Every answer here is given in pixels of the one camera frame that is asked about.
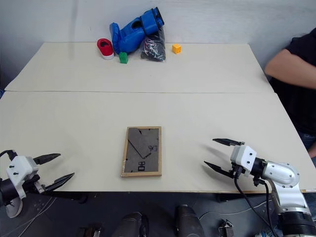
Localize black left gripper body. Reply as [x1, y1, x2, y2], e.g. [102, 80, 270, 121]
[22, 174, 47, 196]

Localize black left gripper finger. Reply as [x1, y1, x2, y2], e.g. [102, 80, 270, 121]
[33, 153, 62, 165]
[43, 172, 76, 193]

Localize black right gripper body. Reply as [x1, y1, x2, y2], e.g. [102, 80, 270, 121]
[229, 161, 245, 180]

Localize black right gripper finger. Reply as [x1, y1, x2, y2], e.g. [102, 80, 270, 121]
[212, 138, 245, 147]
[203, 161, 235, 179]

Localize small dark metal part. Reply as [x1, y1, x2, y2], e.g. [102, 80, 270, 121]
[79, 223, 103, 237]
[218, 219, 236, 237]

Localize dark rounded shape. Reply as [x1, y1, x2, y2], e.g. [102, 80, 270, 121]
[174, 204, 206, 237]
[111, 211, 149, 237]

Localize person in black shirt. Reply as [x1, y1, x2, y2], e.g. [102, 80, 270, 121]
[269, 27, 316, 158]

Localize red and white shoe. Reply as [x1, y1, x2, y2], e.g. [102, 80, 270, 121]
[96, 38, 115, 61]

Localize blue boxing glove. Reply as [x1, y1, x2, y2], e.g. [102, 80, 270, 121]
[109, 7, 165, 54]

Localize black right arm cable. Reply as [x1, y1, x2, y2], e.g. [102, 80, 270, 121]
[233, 172, 280, 237]

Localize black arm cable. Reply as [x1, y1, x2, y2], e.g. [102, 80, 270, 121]
[0, 149, 18, 161]
[233, 172, 280, 237]

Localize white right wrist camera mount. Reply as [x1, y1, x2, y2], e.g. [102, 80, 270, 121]
[230, 145, 257, 177]

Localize thin white floor cable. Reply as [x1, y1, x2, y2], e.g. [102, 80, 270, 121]
[23, 197, 58, 230]
[198, 202, 269, 223]

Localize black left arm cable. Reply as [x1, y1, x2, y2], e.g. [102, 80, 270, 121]
[0, 149, 18, 161]

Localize wooden picture frame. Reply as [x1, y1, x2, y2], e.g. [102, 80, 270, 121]
[120, 126, 163, 178]

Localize black bag of cables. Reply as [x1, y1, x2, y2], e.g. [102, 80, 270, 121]
[140, 27, 166, 62]

